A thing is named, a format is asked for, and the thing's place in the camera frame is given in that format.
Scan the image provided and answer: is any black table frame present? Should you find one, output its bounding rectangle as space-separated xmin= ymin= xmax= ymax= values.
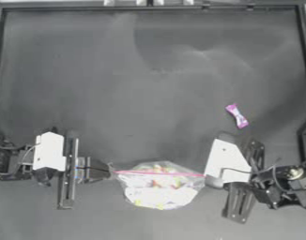
xmin=0 ymin=0 xmax=306 ymax=126

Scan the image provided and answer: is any clear bag with pink zip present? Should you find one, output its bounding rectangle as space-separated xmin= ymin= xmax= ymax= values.
xmin=113 ymin=159 xmax=207 ymax=211

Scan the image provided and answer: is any purple candy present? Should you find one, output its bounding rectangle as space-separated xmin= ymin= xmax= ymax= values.
xmin=225 ymin=102 xmax=252 ymax=130

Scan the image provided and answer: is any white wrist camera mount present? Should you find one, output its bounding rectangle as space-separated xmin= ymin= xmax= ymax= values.
xmin=203 ymin=138 xmax=254 ymax=186
xmin=31 ymin=131 xmax=68 ymax=173

